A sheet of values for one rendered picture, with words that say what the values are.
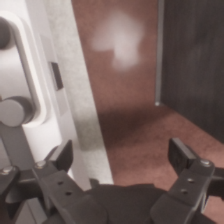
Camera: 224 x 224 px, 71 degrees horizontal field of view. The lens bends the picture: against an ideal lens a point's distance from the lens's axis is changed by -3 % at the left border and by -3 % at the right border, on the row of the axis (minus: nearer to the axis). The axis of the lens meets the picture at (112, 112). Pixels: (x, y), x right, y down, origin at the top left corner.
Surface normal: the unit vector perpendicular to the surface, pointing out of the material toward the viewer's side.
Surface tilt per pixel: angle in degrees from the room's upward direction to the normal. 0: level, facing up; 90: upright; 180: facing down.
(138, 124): 0
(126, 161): 0
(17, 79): 0
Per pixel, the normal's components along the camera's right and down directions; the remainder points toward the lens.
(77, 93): -0.01, 0.25
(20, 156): 0.98, -0.18
